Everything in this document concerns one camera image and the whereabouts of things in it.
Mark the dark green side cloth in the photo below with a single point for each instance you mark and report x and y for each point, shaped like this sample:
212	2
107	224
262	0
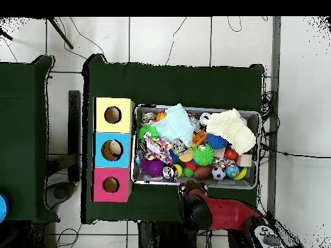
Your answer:
23	129

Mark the dark green table cloth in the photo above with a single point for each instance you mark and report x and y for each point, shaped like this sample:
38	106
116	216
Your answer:
181	82

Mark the wooden box with three holes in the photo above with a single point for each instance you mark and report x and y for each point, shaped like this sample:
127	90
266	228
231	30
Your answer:
113	126

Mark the clear plastic packet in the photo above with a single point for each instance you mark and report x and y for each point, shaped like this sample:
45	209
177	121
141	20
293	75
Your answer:
138	158

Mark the black and silver drink can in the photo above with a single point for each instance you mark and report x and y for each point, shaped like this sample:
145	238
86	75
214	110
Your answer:
169	173

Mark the grey stand foot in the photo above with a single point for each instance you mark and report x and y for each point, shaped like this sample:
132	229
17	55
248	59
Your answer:
60	193

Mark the cream knitted cloth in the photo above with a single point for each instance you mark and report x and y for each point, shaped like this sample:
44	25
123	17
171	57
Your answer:
232	131

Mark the large green puffer toy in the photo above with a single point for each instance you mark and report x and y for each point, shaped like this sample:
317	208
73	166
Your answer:
203	155

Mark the blue round object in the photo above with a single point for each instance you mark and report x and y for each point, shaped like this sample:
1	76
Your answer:
2	208

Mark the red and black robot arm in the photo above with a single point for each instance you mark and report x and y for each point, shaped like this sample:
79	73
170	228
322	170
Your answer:
227	213

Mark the black and white soccer ball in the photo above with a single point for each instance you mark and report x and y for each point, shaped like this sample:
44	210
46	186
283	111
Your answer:
218	173

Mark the orange plastic toy crate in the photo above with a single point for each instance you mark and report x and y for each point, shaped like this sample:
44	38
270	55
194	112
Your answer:
199	138

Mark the small green puffer toy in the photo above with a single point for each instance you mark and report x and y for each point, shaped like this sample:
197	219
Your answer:
147	130

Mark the small orange basketball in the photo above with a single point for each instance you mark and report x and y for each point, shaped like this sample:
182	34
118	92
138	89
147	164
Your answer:
161	116

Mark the mint green knitted cloth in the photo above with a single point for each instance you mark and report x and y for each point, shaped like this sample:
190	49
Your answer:
175	125

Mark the globe print ball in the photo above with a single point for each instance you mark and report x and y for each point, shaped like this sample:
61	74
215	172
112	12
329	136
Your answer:
232	171

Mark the black upright panel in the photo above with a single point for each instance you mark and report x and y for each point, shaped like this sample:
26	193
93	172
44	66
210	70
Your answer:
74	121

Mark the black tripod leg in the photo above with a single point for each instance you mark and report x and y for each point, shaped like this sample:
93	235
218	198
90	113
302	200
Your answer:
60	33

